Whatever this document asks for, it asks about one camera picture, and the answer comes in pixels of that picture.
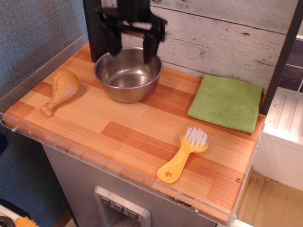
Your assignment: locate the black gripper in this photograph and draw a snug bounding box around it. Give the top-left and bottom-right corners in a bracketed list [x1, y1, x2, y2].
[95, 0, 167, 63]

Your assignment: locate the silver metal bowl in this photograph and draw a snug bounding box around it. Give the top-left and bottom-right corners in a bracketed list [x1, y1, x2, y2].
[94, 47, 163, 104]

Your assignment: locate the toy chicken drumstick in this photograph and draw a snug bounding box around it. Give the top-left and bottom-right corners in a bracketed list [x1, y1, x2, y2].
[40, 70, 80, 117]

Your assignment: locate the yellow scrub brush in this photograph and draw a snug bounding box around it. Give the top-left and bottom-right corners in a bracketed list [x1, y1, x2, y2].
[157, 127, 208, 183]

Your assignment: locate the green cloth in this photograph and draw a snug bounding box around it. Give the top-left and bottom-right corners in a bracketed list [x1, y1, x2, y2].
[187, 74, 263, 133]

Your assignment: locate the clear acrylic left guard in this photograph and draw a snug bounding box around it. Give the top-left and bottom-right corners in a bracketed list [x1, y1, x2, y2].
[0, 35, 88, 113]

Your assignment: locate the grey toy fridge cabinet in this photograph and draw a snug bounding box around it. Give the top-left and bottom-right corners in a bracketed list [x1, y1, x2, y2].
[43, 145, 217, 227]

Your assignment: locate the white toy sink unit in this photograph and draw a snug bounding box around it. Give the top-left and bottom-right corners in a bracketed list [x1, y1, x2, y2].
[252, 87, 303, 190]

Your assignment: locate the orange toy bottom left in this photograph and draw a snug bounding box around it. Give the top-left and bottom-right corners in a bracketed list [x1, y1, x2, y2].
[15, 217, 38, 227]

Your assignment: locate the dark left post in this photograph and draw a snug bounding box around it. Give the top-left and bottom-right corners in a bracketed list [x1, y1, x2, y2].
[83, 0, 108, 62]

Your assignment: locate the dark post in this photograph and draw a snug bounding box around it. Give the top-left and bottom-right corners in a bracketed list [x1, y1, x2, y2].
[259, 0, 303, 115]
[83, 0, 108, 62]

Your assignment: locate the dark right post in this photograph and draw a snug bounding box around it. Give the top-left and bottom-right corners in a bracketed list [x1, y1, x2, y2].
[259, 0, 303, 115]

